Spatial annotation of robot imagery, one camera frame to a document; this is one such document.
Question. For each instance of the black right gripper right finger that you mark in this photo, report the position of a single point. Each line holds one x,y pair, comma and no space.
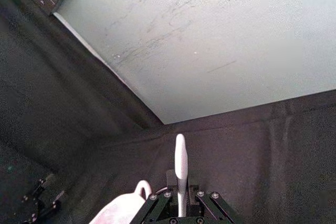
212,205

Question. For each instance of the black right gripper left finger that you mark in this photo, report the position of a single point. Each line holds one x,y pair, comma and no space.
157,205

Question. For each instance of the white three-armed plastic piece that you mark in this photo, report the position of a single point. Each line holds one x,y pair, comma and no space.
180,155

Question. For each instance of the black table cloth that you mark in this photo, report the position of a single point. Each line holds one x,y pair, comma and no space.
52,108

